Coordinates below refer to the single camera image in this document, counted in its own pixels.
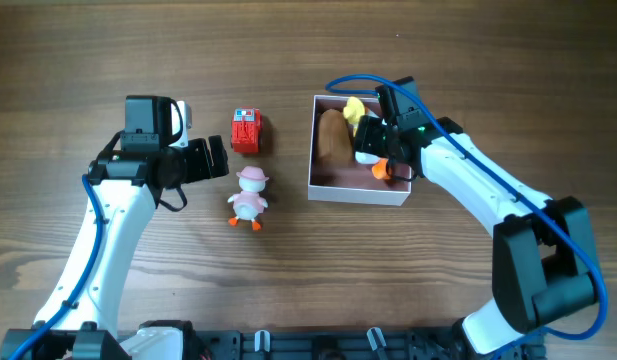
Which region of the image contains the white duck toy pink hat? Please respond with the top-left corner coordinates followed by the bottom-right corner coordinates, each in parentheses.
top-left (227, 166), bottom-right (269, 231)

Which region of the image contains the yellow white plush duck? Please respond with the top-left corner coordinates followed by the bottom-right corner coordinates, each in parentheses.
top-left (342, 96), bottom-right (393, 181)

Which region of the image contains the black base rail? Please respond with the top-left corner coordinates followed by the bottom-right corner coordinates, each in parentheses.
top-left (0, 319), bottom-right (547, 360)

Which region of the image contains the red toy fire truck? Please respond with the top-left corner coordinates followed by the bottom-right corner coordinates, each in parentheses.
top-left (231, 108), bottom-right (263, 154)

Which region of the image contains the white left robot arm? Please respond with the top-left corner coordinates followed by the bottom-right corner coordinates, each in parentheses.
top-left (33, 135), bottom-right (229, 335)

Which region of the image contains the white cardboard box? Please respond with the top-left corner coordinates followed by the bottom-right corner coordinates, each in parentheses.
top-left (307, 95), bottom-right (412, 206)

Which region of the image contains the brown plush toy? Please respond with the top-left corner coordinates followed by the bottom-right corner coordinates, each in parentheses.
top-left (316, 109), bottom-right (354, 166)

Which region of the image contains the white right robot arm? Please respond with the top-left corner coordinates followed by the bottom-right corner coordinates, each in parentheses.
top-left (354, 116), bottom-right (608, 357)

